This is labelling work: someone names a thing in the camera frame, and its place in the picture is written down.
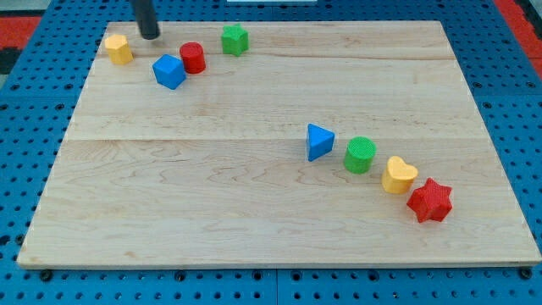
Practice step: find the yellow hexagon block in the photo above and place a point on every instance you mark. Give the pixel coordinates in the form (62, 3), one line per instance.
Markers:
(118, 49)

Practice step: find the red star block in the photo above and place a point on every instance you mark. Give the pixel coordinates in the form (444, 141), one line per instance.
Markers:
(431, 201)

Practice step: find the green star block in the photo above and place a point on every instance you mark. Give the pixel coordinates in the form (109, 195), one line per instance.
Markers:
(235, 40)

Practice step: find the blue cube block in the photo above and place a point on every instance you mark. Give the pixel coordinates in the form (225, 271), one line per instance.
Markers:
(169, 71)

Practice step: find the yellow heart block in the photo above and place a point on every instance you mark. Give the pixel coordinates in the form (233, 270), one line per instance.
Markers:
(398, 176)

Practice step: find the wooden board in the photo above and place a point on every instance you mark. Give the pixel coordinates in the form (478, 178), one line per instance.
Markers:
(214, 174)

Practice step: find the red cylinder block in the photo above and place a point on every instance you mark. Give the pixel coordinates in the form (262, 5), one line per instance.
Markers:
(192, 55)

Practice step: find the green cylinder block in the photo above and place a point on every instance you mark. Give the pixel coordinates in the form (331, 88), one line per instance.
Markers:
(360, 152)

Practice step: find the blue triangle block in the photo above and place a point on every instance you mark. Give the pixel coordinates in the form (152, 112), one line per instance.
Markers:
(319, 142)

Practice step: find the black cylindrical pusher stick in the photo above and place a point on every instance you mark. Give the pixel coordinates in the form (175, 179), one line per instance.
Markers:
(146, 18)

